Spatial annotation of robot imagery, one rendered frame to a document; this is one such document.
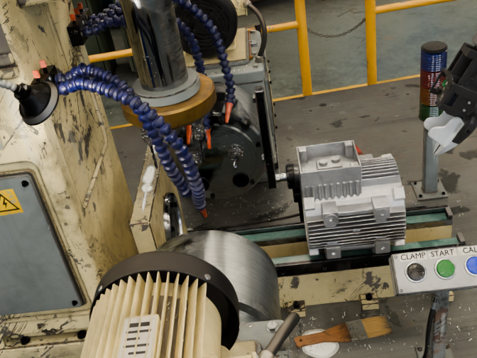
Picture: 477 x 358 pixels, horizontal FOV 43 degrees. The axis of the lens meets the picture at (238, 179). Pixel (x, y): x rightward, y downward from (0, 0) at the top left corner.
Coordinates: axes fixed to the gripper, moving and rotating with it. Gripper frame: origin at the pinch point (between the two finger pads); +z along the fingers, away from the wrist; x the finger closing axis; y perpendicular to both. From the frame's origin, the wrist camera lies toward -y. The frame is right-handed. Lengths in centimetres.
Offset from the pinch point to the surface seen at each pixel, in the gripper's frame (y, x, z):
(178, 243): 43, 19, 25
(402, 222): 0.3, 3.4, 16.0
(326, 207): 15.4, 2.5, 18.8
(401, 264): 5.8, 20.6, 13.6
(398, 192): 3.4, 1.3, 11.0
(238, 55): 35, -56, 18
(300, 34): -18, -237, 65
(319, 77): -52, -283, 102
